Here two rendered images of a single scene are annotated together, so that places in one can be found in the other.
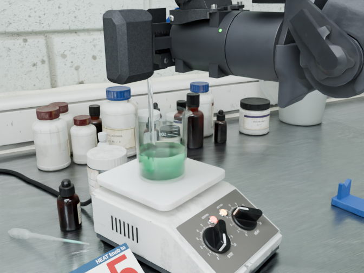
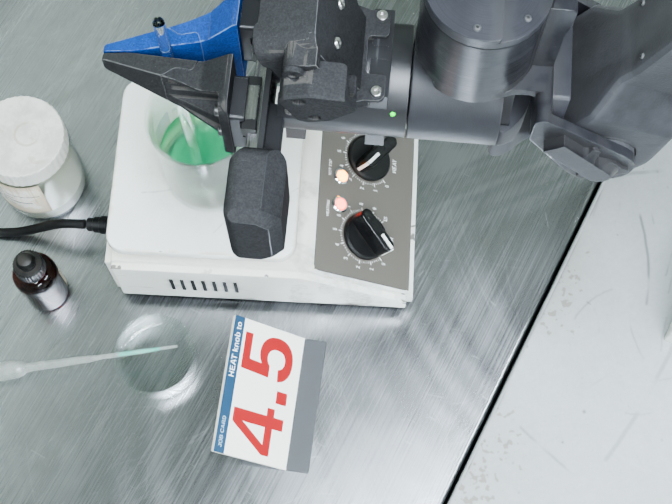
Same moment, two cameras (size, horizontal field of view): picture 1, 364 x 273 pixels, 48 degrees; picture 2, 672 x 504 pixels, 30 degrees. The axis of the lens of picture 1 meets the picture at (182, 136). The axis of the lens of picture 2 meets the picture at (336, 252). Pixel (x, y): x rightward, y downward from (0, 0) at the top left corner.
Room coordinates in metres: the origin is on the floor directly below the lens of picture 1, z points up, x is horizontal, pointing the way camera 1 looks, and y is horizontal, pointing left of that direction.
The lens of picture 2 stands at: (0.16, 0.15, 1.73)
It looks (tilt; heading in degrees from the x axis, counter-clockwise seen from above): 71 degrees down; 324
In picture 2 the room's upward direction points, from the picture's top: straight up
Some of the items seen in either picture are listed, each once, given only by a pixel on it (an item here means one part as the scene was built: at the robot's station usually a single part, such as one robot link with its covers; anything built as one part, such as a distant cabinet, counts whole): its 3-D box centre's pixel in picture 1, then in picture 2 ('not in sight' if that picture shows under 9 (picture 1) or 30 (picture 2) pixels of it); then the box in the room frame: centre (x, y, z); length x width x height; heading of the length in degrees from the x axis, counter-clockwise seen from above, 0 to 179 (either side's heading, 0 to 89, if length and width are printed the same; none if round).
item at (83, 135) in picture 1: (84, 138); not in sight; (0.72, 0.18, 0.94); 0.05 x 0.05 x 0.09
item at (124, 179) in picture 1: (161, 176); (208, 168); (0.46, 0.03, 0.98); 0.12 x 0.12 x 0.01; 50
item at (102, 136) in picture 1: (103, 148); not in sight; (0.70, 0.14, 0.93); 0.02 x 0.02 x 0.06
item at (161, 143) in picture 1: (163, 145); (210, 143); (0.45, 0.02, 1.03); 0.07 x 0.06 x 0.08; 73
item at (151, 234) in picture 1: (178, 213); (252, 196); (0.44, 0.01, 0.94); 0.22 x 0.13 x 0.08; 50
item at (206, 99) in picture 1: (199, 108); not in sight; (0.87, -0.04, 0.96); 0.06 x 0.06 x 0.11
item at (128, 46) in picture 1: (206, 40); (327, 75); (0.40, -0.02, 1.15); 0.19 x 0.08 x 0.06; 138
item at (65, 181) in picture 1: (68, 202); (36, 275); (0.48, 0.15, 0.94); 0.03 x 0.03 x 0.07
